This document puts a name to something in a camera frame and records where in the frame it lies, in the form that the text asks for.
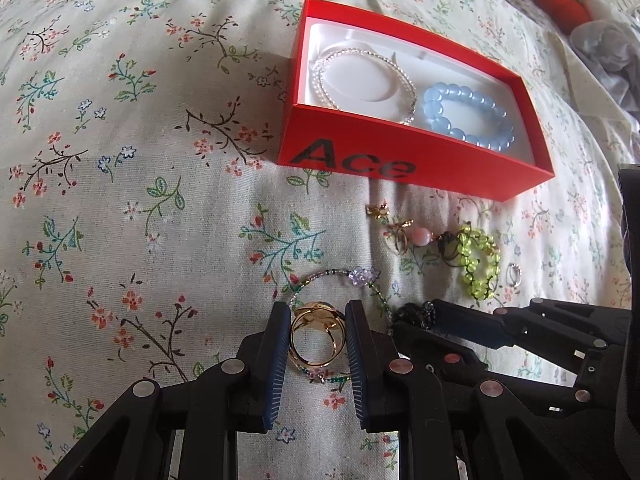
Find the grey crumpled cloth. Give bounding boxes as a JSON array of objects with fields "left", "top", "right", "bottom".
[{"left": 570, "top": 16, "right": 640, "bottom": 111}]

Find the green bead bracelet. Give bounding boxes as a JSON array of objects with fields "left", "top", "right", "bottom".
[{"left": 455, "top": 226, "right": 502, "bottom": 302}]

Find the white pearl bracelet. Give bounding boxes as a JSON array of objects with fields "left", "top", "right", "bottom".
[{"left": 311, "top": 46, "right": 418, "bottom": 126}]

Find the blue bead bracelet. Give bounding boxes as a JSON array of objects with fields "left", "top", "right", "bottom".
[{"left": 419, "top": 81, "right": 516, "bottom": 153}]

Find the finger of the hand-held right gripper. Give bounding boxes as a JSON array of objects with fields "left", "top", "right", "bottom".
[
  {"left": 431, "top": 298, "right": 627, "bottom": 357},
  {"left": 393, "top": 323, "right": 592, "bottom": 412}
]

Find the gold ring with pink bead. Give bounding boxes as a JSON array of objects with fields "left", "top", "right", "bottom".
[{"left": 385, "top": 218, "right": 441, "bottom": 256}]

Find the black flower ring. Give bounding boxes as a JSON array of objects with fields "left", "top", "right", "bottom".
[{"left": 396, "top": 302, "right": 439, "bottom": 332}]

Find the floral bedsheet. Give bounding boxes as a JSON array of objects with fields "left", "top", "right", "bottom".
[{"left": 0, "top": 0, "right": 640, "bottom": 480}]

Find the red jewelry box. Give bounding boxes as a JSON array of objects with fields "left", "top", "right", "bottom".
[{"left": 276, "top": 0, "right": 555, "bottom": 203}]

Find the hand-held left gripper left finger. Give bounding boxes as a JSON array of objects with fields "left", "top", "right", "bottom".
[{"left": 45, "top": 304, "right": 292, "bottom": 480}]

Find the dark metal ring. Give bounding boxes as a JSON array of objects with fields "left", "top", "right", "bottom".
[{"left": 437, "top": 232, "right": 466, "bottom": 264}]

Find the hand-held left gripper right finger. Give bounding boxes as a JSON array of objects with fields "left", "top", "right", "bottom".
[{"left": 344, "top": 299, "right": 592, "bottom": 480}]

